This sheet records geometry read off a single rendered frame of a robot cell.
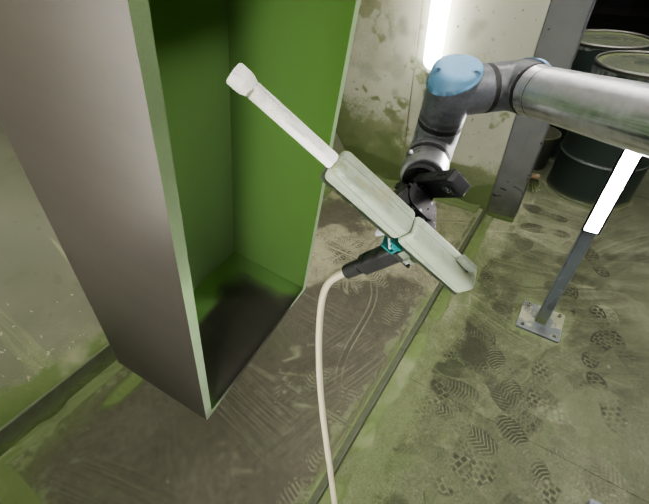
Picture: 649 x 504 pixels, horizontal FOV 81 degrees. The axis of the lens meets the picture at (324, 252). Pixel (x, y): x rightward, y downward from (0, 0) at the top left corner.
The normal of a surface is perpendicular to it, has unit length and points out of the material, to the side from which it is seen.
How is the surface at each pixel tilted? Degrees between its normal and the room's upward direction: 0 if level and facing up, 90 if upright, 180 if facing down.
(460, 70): 14
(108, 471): 0
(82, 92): 90
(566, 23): 90
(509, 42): 90
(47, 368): 57
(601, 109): 76
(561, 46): 90
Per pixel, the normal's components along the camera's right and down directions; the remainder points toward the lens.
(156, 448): -0.03, -0.76
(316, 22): -0.46, 0.60
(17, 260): 0.69, -0.12
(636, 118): -0.95, -0.04
